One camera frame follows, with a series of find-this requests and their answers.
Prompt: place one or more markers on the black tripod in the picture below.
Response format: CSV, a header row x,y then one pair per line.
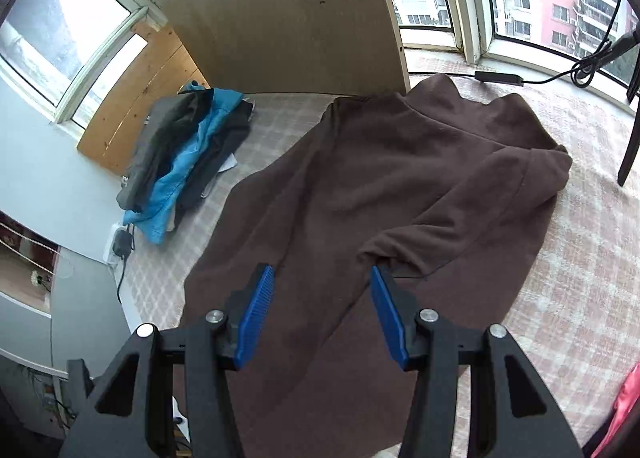
x,y
631,148

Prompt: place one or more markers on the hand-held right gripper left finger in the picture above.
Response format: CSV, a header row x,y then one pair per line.
x,y
255,318

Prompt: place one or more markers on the grey folded t-shirt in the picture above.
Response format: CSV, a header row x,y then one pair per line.
x,y
150,148

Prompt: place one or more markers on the white window frame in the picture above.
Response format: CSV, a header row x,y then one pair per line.
x,y
467,3

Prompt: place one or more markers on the brown sweater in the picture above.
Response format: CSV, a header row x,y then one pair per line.
x,y
375,178

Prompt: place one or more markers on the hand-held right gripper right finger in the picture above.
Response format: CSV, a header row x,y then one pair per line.
x,y
390,318

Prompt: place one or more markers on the pink plaid blanket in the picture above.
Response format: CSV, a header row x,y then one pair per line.
x,y
575,288

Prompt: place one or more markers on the black power adapter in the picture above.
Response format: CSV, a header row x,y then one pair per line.
x,y
122,243

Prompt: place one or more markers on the white power strip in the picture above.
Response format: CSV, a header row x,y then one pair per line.
x,y
111,245

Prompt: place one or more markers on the stack of folded clothes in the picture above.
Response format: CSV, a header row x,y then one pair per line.
x,y
175,183

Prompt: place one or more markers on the pink garment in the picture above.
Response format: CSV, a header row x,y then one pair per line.
x,y
625,413

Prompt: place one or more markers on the black folded garment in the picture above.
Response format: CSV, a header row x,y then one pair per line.
x,y
172,141

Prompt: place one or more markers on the dark navy folded garment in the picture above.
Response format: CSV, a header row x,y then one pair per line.
x,y
220,148

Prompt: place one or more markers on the pine plank board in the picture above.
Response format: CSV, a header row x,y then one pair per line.
x,y
135,103

